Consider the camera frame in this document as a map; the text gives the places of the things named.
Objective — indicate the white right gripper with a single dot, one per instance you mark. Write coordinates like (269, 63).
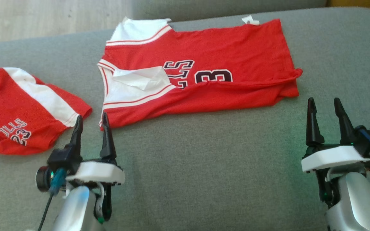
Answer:
(329, 158)

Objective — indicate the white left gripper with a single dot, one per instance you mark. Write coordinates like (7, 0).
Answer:
(98, 171)

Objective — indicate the red basketball jersey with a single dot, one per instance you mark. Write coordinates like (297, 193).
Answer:
(220, 45)

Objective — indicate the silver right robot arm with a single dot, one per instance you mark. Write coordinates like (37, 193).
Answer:
(355, 199)

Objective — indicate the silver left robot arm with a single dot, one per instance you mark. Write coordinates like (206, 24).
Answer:
(75, 208)

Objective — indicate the large grey sofa seat cushion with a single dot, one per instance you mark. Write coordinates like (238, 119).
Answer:
(204, 166)

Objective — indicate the wide yellow sofa back cushion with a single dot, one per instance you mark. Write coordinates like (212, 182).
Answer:
(365, 3)

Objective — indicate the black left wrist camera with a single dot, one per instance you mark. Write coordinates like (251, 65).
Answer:
(59, 158)

